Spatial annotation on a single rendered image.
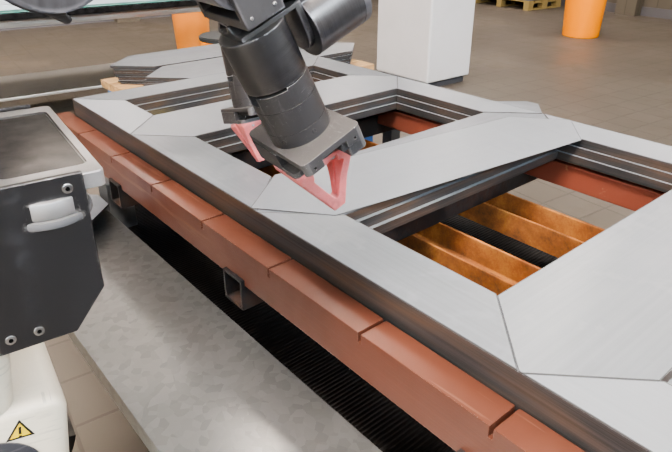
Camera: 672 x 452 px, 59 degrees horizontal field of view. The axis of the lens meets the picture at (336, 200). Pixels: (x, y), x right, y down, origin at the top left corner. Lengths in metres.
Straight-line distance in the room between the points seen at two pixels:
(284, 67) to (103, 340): 0.60
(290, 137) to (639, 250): 0.51
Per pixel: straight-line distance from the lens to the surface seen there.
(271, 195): 0.92
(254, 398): 0.83
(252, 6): 0.46
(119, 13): 4.40
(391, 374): 0.68
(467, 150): 1.13
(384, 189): 0.94
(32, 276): 0.61
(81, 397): 1.96
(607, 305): 0.73
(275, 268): 0.81
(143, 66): 1.90
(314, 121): 0.52
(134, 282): 1.10
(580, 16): 7.53
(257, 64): 0.49
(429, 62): 4.85
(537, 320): 0.68
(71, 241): 0.60
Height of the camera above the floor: 1.25
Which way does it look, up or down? 25 degrees down
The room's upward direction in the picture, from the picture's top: straight up
